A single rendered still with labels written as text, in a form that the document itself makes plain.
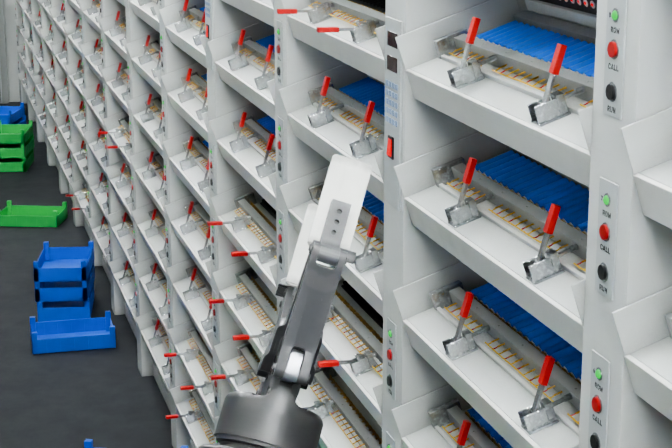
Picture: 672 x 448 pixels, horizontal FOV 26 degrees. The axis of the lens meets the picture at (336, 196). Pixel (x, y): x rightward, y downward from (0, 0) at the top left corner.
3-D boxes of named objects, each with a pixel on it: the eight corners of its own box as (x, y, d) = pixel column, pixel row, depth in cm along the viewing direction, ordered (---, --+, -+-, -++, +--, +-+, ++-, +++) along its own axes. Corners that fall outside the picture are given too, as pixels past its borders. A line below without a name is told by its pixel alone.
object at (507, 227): (593, 362, 158) (560, 250, 154) (412, 225, 215) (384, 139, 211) (754, 290, 162) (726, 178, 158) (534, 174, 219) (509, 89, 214)
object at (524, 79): (601, 194, 154) (567, 73, 150) (414, 98, 211) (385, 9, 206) (765, 123, 158) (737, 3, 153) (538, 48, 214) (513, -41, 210)
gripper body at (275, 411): (303, 475, 110) (335, 359, 113) (318, 465, 102) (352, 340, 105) (208, 447, 110) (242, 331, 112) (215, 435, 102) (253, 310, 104)
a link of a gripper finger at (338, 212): (311, 267, 103) (316, 258, 100) (330, 202, 104) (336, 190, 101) (331, 274, 103) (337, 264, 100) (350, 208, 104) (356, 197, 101)
